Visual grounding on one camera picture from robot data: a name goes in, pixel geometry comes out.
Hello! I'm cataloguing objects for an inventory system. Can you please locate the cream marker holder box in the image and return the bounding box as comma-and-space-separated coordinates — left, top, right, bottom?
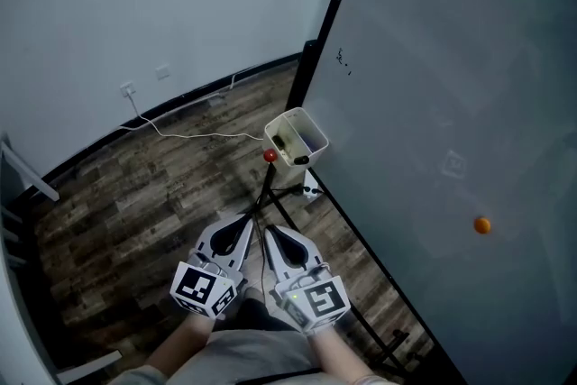
262, 106, 331, 181

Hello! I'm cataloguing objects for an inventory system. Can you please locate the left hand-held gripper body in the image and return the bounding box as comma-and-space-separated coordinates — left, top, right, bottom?
169, 248, 248, 321

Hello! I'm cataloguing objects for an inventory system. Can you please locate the person's shirt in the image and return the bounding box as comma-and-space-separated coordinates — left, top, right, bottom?
107, 327, 398, 385

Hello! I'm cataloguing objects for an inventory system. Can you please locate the white desk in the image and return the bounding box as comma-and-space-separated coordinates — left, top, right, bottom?
0, 133, 124, 385

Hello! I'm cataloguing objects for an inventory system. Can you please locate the thin black hanging cable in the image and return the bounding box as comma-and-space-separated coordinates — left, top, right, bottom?
250, 166, 272, 302

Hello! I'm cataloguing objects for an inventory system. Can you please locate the white power strip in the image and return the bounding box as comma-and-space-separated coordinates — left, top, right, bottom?
302, 169, 324, 202

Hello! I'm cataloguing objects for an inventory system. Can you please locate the white power cable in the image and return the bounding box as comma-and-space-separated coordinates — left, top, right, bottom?
117, 93, 265, 142

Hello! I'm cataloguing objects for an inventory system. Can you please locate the person's left forearm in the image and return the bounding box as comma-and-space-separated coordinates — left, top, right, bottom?
146, 313, 215, 378

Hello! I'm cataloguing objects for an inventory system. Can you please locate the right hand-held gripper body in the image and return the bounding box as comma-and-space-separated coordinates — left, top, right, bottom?
269, 261, 353, 335

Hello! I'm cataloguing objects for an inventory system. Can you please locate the large whiteboard with black frame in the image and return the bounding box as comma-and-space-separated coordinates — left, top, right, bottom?
288, 0, 577, 385

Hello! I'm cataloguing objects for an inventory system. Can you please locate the black strap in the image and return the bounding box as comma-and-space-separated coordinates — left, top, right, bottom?
233, 366, 317, 385

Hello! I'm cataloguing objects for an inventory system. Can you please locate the person's right forearm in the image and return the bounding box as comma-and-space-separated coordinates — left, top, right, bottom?
308, 326, 376, 385

